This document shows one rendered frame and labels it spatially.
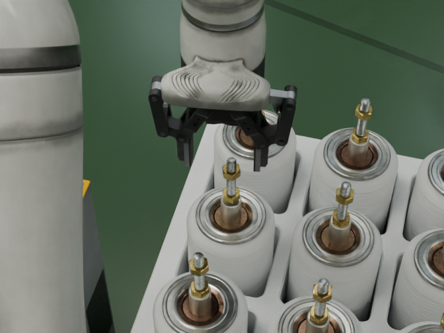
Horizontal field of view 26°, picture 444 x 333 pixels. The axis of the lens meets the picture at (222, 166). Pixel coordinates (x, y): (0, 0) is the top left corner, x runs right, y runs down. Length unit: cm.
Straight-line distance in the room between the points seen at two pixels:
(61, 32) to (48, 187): 7
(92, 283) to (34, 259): 64
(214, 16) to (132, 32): 83
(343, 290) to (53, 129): 62
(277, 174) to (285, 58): 49
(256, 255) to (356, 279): 11
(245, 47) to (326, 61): 76
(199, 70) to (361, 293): 35
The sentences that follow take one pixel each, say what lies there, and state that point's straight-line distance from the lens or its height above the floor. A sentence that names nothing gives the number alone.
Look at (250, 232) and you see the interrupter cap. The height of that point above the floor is 25.
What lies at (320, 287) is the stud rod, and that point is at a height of 34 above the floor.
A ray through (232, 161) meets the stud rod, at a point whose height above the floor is 34.
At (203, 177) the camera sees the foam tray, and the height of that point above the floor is 18.
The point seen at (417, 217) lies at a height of 20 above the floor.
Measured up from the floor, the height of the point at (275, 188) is 20.
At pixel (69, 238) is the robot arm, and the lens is 46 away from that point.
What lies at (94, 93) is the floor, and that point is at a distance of 151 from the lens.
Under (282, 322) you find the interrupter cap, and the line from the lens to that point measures 96.
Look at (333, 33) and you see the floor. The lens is 161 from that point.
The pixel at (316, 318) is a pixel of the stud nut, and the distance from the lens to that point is 92.
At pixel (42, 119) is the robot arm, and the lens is 44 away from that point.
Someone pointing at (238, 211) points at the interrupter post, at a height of 27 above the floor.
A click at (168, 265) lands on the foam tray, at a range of 108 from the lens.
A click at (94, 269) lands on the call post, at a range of 108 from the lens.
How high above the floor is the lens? 108
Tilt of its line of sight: 50 degrees down
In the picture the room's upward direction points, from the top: straight up
